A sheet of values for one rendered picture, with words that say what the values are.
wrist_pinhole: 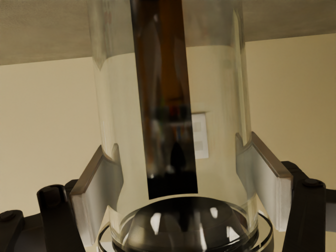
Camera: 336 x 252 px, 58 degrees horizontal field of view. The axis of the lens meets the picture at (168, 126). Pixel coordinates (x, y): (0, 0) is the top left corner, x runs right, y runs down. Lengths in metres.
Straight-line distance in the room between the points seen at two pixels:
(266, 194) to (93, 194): 0.09
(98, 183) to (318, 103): 0.74
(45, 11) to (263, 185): 0.39
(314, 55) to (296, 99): 0.12
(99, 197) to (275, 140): 0.68
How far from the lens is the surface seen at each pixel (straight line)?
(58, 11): 0.48
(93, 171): 0.17
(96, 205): 0.17
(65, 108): 0.82
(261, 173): 0.17
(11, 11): 0.48
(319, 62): 0.87
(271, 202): 0.16
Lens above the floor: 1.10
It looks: 2 degrees up
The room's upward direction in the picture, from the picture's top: 175 degrees clockwise
